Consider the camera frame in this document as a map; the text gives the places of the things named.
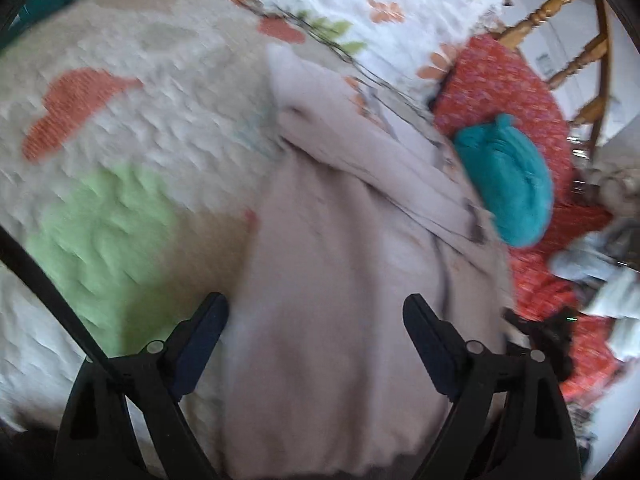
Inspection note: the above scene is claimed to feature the teal knitted cloth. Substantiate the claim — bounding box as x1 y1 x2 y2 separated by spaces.
453 113 555 248

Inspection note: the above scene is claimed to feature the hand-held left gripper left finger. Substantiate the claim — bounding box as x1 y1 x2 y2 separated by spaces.
53 292 230 480

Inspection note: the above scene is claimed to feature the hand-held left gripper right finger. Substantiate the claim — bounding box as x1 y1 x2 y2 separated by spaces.
402 294 586 480

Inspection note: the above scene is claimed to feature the floral quilted blanket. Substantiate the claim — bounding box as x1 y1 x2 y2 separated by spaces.
0 0 506 480

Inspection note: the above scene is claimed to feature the wooden chair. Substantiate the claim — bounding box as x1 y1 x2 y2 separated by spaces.
462 0 614 157

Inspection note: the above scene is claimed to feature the red patterned cloth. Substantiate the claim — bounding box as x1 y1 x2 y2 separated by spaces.
431 36 619 411

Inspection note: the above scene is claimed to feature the black cable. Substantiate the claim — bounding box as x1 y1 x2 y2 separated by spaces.
0 225 112 364

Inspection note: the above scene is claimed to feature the light grey clothes pile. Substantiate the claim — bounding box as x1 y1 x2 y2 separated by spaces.
548 155 640 362

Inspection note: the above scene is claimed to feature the pale pink garment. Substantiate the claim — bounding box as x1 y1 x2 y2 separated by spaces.
216 44 516 480

